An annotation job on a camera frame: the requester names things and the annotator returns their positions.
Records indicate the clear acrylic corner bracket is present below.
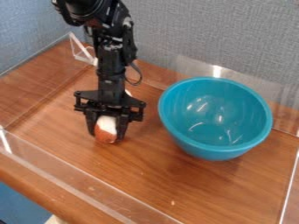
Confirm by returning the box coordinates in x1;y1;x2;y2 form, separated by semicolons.
70;32;99;67

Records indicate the clear acrylic front barrier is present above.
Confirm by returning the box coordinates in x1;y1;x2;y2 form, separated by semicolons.
0;127;184;224

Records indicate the brown and white toy mushroom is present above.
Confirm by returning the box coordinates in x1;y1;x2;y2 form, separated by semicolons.
95;115;118;144

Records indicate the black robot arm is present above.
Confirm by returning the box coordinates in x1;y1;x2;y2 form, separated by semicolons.
51;0;146;141

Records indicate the blue plastic bowl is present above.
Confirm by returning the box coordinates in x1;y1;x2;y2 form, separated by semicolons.
158;77;274;161

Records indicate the clear acrylic barrier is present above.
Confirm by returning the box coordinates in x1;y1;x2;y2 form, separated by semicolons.
125;38;299;138
0;127;184;224

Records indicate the clear acrylic back barrier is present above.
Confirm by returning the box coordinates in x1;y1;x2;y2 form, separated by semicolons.
125;38;299;138

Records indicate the black cable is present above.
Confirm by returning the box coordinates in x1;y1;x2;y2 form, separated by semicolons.
123;60;145;87

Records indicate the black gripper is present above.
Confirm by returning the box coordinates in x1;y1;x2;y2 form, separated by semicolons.
74;71;146;141

